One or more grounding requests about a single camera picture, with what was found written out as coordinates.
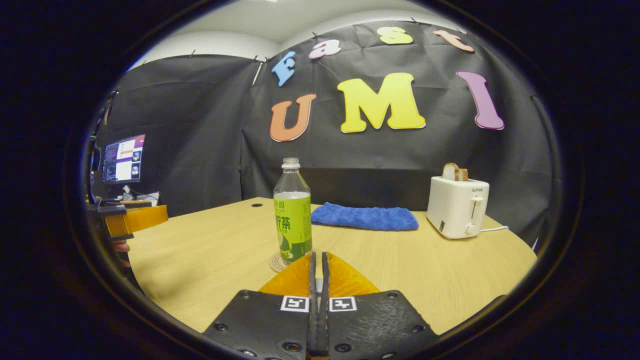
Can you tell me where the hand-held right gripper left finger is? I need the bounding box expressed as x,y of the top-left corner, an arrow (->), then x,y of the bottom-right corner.
202,251 -> 321,358

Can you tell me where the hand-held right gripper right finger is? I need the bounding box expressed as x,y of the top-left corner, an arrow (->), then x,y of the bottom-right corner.
320,251 -> 440,358

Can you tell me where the round wooden coaster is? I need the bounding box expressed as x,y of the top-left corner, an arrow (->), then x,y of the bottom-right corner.
269,252 -> 292,274

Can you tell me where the green label water bottle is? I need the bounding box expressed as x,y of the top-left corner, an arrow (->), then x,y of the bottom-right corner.
273,157 -> 313,264

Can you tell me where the computer monitor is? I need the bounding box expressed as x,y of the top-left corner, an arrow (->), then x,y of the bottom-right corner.
102,134 -> 146,185

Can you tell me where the blue towel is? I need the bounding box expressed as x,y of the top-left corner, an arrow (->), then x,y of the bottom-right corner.
311,202 -> 420,232

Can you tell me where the white toaster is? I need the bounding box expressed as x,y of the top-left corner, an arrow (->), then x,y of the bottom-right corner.
426,175 -> 490,240

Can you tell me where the bread slice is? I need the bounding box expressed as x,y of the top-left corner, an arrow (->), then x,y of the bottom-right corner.
442,162 -> 469,182

